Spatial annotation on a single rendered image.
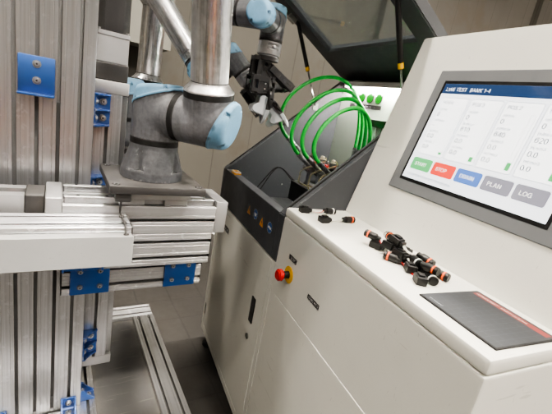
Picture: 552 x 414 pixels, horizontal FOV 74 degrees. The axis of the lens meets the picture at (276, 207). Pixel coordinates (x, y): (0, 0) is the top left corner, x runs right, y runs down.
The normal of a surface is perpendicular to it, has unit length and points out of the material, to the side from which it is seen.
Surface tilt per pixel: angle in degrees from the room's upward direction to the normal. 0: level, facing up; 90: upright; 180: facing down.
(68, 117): 90
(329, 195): 90
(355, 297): 90
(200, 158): 90
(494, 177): 76
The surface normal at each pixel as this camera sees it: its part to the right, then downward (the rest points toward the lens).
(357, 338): -0.90, -0.05
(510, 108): -0.84, -0.28
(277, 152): 0.39, 0.31
